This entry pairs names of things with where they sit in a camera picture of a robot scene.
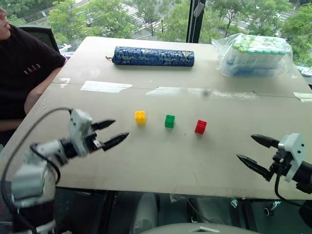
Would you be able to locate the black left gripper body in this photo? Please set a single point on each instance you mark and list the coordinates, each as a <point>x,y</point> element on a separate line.
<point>93,143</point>

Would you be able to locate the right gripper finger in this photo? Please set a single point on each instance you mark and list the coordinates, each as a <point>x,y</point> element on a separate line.
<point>258,167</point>
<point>267,142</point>

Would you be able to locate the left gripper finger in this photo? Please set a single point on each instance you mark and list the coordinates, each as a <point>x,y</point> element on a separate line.
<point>115,141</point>
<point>104,123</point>

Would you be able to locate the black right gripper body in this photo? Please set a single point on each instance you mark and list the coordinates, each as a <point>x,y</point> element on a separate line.
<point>282,162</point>

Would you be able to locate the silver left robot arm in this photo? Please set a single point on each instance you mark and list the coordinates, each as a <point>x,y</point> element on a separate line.
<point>50,149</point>

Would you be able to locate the person's bare forearm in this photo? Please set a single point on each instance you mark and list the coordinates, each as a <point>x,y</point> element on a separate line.
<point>40,90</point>

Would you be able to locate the yellow toy brick cube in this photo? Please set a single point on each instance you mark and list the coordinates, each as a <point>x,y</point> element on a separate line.
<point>140,118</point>

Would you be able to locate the wide clear tape patch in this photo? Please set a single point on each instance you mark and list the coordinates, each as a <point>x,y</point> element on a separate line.
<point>106,86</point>

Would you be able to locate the black caster wheel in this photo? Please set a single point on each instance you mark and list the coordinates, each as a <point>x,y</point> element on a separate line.
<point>271,209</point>

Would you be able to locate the green toy brick cube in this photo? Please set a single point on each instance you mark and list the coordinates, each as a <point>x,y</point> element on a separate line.
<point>169,121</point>

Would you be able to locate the red toy brick cube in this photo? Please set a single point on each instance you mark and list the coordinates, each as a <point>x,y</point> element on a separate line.
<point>200,127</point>

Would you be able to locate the white round object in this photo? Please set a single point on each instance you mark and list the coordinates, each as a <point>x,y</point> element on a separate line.
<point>307,72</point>

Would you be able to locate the blue patterned roll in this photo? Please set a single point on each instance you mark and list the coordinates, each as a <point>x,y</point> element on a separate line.
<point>153,56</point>

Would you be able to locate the clear bag of containers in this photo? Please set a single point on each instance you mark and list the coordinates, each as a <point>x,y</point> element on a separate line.
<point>253,57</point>

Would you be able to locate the person in black t-shirt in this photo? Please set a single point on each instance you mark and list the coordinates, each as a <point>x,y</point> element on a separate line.
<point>19,73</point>

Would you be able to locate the black office chair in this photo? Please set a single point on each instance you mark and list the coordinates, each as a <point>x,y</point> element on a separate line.
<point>44,36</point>

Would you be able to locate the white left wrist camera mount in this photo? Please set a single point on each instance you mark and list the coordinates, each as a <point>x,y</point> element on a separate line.
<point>79,131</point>

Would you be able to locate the black window frame post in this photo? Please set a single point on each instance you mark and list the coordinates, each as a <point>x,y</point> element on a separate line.
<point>195,24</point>

